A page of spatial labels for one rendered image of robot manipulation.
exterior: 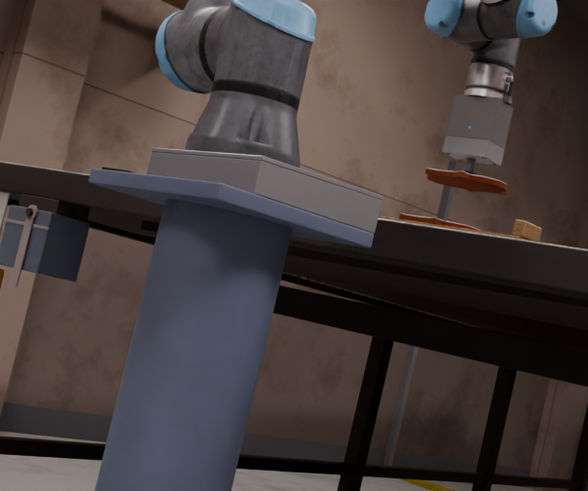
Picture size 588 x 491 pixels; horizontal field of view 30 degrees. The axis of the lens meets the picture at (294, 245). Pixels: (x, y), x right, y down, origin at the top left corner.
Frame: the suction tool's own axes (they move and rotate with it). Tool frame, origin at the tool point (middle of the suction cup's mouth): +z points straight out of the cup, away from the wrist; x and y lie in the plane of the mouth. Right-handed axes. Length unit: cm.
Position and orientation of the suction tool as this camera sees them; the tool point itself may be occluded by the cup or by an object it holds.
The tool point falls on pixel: (465, 185)
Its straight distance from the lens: 193.7
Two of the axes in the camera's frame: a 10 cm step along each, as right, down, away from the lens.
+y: -8.1, -1.5, 5.7
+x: -5.5, -1.8, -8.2
